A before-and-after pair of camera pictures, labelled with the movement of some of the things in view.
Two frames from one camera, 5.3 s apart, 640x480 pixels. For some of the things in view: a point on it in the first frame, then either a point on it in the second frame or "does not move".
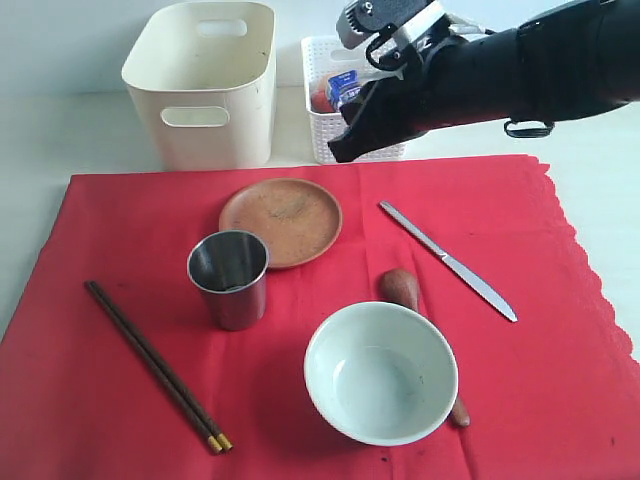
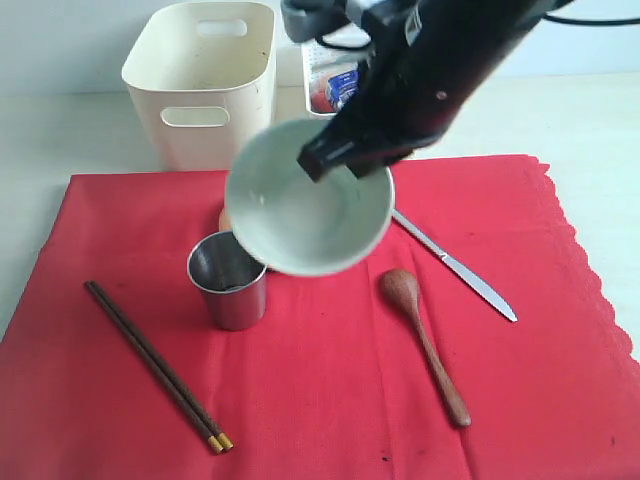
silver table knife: [470, 278] does not move
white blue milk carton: [344, 88] does not move
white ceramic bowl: [381, 373] to [286, 219]
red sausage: [320, 102] does not move
